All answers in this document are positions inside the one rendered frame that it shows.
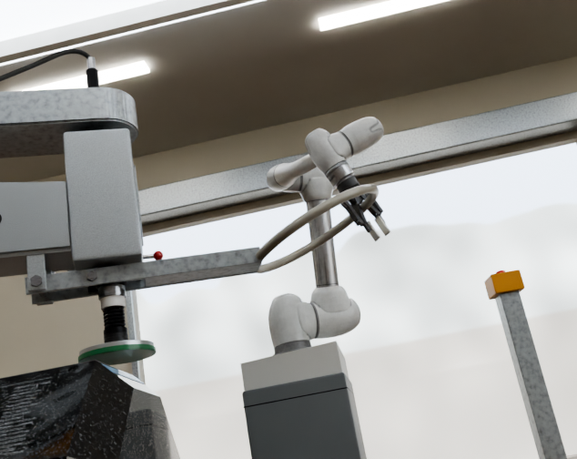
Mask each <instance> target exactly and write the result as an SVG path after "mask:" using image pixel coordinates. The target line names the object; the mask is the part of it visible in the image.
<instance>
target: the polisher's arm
mask: <svg viewBox="0 0 577 459"><path fill-rule="evenodd" d="M60 270H75V266H74V263H73V261H72V254H71V241H70V228H69V217H68V204H67V191H66V182H65V181H45V182H0V277H7V276H16V275H25V274H27V288H28V291H45V290H46V274H52V271H60ZM35 275H37V276H40V277H42V284H40V285H39V286H37V287H36V286H33V285H31V281H30V279H31V278H32V277H33V276H35Z"/></svg>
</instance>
